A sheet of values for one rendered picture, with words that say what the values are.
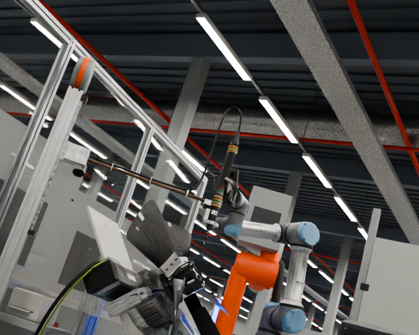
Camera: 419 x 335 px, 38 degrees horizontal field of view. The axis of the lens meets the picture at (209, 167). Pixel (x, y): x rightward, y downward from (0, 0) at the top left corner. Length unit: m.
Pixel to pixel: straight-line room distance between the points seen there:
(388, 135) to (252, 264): 5.30
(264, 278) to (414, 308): 2.62
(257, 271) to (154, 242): 4.18
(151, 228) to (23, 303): 0.64
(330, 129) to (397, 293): 7.50
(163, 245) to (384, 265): 2.17
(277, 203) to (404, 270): 2.59
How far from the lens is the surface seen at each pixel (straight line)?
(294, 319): 2.95
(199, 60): 10.27
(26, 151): 2.62
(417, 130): 11.00
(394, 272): 4.21
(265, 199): 6.53
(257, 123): 12.04
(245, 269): 6.46
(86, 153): 2.53
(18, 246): 2.46
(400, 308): 4.17
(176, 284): 2.14
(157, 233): 2.34
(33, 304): 2.60
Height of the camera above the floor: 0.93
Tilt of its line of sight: 17 degrees up
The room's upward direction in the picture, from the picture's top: 17 degrees clockwise
